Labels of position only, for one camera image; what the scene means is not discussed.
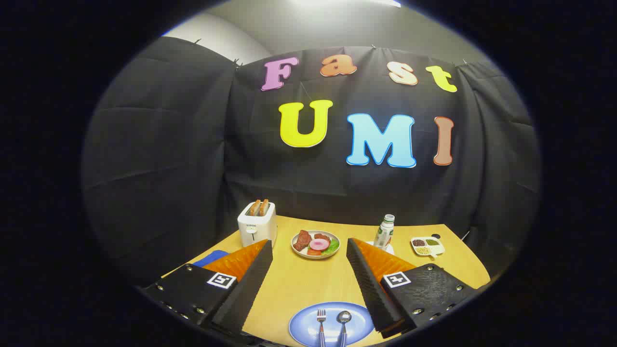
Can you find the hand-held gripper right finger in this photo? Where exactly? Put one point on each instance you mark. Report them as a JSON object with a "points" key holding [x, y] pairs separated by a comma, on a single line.
{"points": [[368, 289]]}

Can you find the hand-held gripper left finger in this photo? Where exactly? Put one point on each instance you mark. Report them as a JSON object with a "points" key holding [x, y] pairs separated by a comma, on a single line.
{"points": [[246, 289]]}

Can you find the white square coaster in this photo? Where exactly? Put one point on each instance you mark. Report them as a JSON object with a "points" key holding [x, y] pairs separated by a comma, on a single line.
{"points": [[389, 250]]}

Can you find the blue cloth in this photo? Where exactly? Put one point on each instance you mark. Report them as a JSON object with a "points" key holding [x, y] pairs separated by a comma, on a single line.
{"points": [[209, 255]]}

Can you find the green lettuce leaf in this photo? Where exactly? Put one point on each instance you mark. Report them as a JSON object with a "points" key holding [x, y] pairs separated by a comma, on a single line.
{"points": [[332, 247]]}

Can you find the white drink bottle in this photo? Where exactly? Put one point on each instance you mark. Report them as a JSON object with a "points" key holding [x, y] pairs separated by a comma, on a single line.
{"points": [[384, 233]]}

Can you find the white toaster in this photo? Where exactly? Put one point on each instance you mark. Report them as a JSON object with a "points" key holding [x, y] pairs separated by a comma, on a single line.
{"points": [[258, 229]]}

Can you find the red tomato slice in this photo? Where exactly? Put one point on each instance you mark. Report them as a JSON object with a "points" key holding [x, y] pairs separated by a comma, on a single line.
{"points": [[314, 252]]}

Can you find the pile of yellow beans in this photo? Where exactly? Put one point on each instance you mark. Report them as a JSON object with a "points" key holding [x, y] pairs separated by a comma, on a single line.
{"points": [[422, 250]]}

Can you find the pink ham slice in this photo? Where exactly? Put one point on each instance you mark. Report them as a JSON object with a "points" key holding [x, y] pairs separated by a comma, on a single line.
{"points": [[319, 244]]}

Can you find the blue plate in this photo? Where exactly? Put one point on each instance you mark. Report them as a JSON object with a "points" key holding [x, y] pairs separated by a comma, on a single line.
{"points": [[303, 325]]}

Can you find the beige food plate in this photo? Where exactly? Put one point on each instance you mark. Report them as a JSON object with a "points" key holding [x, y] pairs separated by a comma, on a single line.
{"points": [[308, 255]]}

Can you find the small brown meat piece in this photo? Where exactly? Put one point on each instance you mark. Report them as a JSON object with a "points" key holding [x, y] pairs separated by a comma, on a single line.
{"points": [[322, 237]]}

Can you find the large brown meat piece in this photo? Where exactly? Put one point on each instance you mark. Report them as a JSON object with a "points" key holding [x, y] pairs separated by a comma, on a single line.
{"points": [[301, 240]]}

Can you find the toast slice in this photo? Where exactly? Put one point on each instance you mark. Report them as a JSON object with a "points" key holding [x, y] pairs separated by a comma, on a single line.
{"points": [[264, 206], [254, 207]]}

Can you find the white divided dish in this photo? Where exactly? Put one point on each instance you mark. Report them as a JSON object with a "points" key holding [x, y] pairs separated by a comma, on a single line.
{"points": [[441, 249]]}

